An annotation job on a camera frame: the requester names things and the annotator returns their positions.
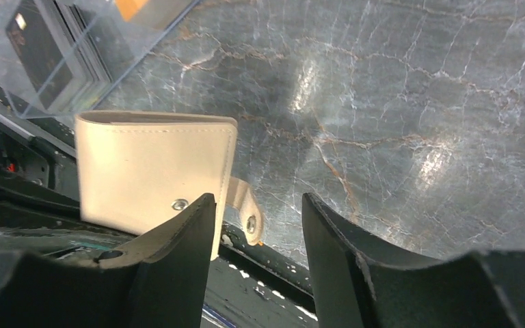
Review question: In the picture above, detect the clear acrylic card tray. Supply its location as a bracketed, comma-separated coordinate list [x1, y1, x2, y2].
[0, 1, 196, 118]

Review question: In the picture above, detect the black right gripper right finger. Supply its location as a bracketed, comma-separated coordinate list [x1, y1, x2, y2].
[301, 193, 525, 327]

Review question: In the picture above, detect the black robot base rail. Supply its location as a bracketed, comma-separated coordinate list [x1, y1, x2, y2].
[0, 110, 317, 327]

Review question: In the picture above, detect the black VIP card stack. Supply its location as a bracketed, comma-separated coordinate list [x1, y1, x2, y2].
[5, 1, 113, 113]

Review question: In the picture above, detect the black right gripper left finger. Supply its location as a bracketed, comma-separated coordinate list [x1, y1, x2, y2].
[0, 193, 216, 327]

